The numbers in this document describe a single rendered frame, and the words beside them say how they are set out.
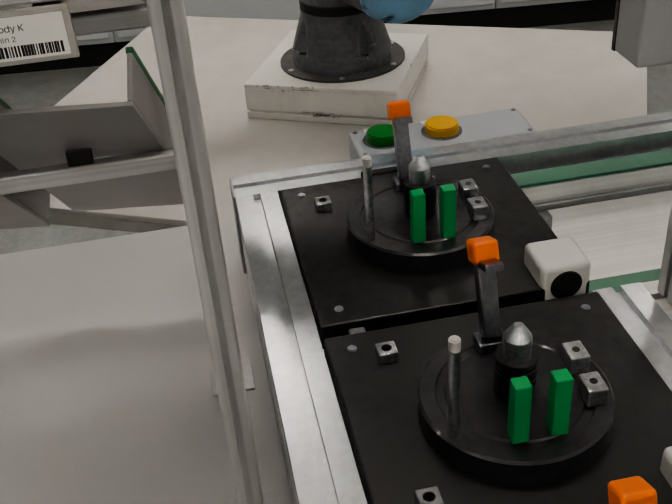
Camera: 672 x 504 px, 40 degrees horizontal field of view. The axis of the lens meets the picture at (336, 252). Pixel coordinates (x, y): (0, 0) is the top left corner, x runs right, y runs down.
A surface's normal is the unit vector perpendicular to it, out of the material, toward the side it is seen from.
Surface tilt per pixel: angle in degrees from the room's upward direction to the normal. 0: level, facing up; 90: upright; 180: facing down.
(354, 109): 90
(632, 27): 90
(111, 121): 135
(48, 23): 90
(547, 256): 0
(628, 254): 0
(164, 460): 0
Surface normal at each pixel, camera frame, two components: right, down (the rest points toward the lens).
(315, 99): -0.27, 0.55
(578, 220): -0.07, -0.83
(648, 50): 0.19, 0.54
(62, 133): 0.06, 0.98
